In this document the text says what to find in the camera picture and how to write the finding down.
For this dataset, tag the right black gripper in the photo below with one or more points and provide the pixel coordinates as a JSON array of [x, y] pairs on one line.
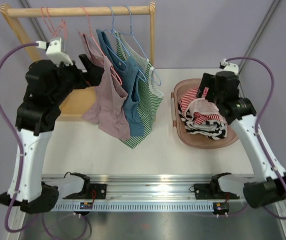
[[208, 81]]

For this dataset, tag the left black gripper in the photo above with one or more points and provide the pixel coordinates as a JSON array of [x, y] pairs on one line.
[[94, 73]]

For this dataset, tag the red white striped tank top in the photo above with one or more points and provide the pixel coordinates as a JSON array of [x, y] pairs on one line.
[[197, 109]]

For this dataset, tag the blue tank top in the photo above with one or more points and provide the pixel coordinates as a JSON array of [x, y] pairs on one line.
[[128, 72]]

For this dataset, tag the mauve tank top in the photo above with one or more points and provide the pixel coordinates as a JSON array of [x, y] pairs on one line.
[[107, 111]]

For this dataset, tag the blue hanger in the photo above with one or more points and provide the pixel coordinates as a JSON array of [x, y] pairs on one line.
[[133, 36], [141, 75]]

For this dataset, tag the black white striped tank top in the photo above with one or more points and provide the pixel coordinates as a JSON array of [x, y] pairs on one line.
[[212, 129]]

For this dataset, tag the pink wire hanger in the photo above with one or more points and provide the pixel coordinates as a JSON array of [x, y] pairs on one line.
[[46, 19]]

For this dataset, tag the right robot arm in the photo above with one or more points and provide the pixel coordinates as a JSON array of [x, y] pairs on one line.
[[269, 182]]

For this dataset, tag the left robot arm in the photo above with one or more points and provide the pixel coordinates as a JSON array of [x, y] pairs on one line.
[[48, 85]]

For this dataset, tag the blue hanger under green top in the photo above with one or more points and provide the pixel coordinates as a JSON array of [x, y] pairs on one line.
[[133, 36]]

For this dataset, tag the green white striped tank top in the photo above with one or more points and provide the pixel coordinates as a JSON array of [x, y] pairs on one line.
[[150, 97]]

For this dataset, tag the wooden clothes rack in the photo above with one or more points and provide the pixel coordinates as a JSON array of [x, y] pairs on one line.
[[79, 100]]

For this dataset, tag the pink plastic basin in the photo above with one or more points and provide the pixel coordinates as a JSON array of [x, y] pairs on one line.
[[194, 140]]

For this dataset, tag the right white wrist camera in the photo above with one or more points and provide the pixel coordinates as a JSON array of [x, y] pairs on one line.
[[230, 67]]

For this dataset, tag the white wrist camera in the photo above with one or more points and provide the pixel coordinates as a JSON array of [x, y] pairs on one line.
[[230, 67], [55, 51]]

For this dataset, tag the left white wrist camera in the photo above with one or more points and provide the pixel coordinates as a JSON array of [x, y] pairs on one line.
[[55, 51]]

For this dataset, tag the left aluminium frame post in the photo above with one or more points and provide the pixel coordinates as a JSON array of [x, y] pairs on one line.
[[33, 21]]

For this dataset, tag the aluminium frame post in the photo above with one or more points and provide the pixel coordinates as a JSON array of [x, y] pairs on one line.
[[262, 27], [33, 21]]

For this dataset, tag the right aluminium frame post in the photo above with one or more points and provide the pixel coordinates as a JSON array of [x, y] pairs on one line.
[[262, 27]]

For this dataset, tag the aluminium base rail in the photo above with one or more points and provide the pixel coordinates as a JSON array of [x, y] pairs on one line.
[[150, 187]]

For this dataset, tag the white slotted cable duct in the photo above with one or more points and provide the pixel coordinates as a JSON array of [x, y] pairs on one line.
[[135, 206]]

